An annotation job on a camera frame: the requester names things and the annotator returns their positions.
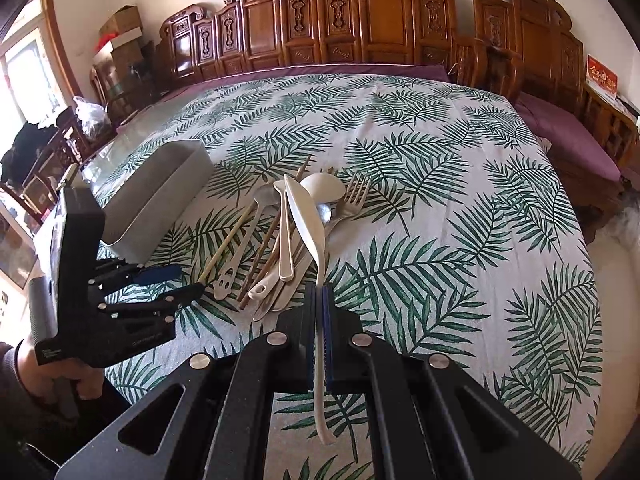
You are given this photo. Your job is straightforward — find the cream plastic fork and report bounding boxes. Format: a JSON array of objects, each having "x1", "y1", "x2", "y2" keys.
[{"x1": 273, "y1": 180, "x2": 294, "y2": 282}]

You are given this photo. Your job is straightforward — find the large steel spoon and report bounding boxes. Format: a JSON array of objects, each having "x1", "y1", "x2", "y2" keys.
[{"x1": 213, "y1": 182, "x2": 277, "y2": 300}]

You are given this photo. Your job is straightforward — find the grey rectangular utensil tray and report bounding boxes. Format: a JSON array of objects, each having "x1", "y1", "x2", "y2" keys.
[{"x1": 102, "y1": 140, "x2": 214, "y2": 263}]

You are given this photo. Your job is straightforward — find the dark brown wooden chopstick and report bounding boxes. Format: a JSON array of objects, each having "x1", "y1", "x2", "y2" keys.
[{"x1": 235, "y1": 155, "x2": 313, "y2": 311}]

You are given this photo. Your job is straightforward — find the small steel spoon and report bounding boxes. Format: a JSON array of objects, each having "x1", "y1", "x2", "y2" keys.
[{"x1": 317, "y1": 203, "x2": 346, "y2": 240}]

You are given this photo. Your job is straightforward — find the light bamboo chopstick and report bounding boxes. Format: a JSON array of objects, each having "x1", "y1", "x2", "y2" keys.
[{"x1": 198, "y1": 205, "x2": 254, "y2": 285}]

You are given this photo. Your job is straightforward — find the palm leaf tablecloth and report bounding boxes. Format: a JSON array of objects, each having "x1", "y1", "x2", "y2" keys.
[{"x1": 90, "y1": 74, "x2": 602, "y2": 472}]

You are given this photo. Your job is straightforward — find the white plastic bag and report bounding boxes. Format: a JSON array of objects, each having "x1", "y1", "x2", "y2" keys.
[{"x1": 74, "y1": 96, "x2": 112, "y2": 141}]

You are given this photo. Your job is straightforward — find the cream plastic soup spoon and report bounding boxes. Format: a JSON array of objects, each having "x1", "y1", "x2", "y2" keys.
[{"x1": 248, "y1": 172, "x2": 346, "y2": 300}]

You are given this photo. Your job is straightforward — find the wooden side chair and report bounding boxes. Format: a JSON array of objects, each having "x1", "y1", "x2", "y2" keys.
[{"x1": 1, "y1": 106, "x2": 98, "y2": 224}]

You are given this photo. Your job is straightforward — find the person's left forearm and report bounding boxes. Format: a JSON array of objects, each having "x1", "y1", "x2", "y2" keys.
[{"x1": 1, "y1": 342, "x2": 47, "y2": 464}]

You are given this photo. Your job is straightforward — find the person's left hand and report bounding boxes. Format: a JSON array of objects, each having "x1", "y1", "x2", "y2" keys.
[{"x1": 16, "y1": 341, "x2": 104, "y2": 403}]

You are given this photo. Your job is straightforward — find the carved wooden bench back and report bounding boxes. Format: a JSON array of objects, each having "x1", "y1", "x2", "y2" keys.
[{"x1": 154, "y1": 0, "x2": 639, "y2": 166}]

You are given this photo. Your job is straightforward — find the stacked cardboard boxes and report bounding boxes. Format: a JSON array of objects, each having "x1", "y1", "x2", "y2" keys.
[{"x1": 92, "y1": 6, "x2": 143, "y2": 84}]

